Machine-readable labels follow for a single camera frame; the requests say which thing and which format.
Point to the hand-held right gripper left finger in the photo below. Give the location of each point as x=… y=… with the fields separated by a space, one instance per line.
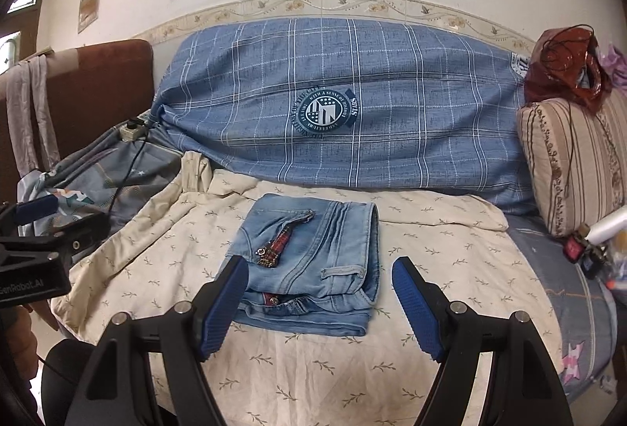
x=220 y=308

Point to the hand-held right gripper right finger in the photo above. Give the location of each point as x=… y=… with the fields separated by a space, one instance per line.
x=416 y=308

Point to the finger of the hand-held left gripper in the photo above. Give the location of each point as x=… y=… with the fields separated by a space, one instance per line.
x=78 y=232
x=34 y=210

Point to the blue denim pants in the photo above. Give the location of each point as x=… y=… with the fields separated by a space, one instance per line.
x=303 y=259

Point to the person's left forearm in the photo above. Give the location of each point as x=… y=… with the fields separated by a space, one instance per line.
x=17 y=347

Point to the cream leaf-print blanket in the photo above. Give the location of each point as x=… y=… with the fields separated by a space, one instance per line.
x=441 y=235

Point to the grey hanging cloth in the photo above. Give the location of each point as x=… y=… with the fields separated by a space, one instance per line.
x=34 y=112

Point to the white power strip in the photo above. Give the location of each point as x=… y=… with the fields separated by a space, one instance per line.
x=131 y=132

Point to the brown headboard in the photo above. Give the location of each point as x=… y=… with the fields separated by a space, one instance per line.
x=98 y=88

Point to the small red item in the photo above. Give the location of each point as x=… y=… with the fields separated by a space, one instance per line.
x=572 y=249

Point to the small black item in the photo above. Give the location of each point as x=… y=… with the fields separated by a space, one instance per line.
x=593 y=262

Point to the blue plaid quilt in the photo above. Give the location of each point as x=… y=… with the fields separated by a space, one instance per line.
x=245 y=112

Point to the striped floral pillow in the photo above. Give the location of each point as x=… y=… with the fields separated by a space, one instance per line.
x=578 y=161

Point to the red-brown plastic bag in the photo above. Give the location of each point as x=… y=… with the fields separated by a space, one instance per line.
x=563 y=58

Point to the purple plastic bag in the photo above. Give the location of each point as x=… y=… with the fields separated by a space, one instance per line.
x=618 y=61

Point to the small wall picture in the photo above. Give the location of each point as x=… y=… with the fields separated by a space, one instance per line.
x=89 y=9

